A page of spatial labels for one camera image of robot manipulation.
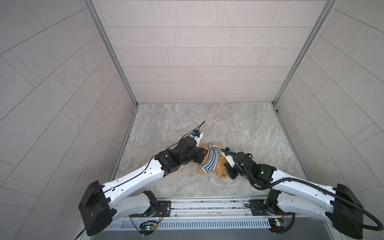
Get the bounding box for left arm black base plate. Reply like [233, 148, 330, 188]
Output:
[131, 201, 172, 218]

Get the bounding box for left small circuit board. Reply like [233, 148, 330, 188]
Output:
[140, 221, 159, 232]

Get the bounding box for blue white striped knit sweater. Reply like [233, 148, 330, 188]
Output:
[199, 145, 220, 175]

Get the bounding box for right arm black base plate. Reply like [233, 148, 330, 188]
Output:
[244, 200, 293, 216]

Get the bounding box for brown teddy bear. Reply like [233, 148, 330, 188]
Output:
[199, 143, 229, 179]

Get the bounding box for aluminium mounting rail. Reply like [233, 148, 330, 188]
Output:
[83, 196, 335, 222]

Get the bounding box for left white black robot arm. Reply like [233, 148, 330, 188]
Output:
[79, 130, 208, 236]

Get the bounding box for left aluminium corner post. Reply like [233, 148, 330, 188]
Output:
[84, 0, 138, 108]

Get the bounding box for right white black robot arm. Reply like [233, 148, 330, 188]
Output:
[222, 148, 364, 240]

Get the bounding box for white ventilation grille strip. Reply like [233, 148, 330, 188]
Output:
[104, 218, 271, 231]

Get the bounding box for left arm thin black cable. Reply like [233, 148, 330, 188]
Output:
[110, 120, 207, 188]

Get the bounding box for aluminium corner post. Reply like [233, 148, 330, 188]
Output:
[272, 0, 337, 108]
[84, 0, 138, 108]

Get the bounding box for black corrugated cable conduit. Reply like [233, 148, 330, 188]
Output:
[221, 148, 384, 232]

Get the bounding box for small circuit board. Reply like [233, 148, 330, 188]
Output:
[268, 218, 286, 233]
[140, 221, 159, 232]

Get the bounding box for right small circuit board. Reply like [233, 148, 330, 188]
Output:
[268, 218, 286, 233]

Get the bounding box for right aluminium corner post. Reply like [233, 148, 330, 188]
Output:
[272, 0, 337, 108]

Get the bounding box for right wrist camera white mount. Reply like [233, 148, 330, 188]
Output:
[221, 147, 237, 168]

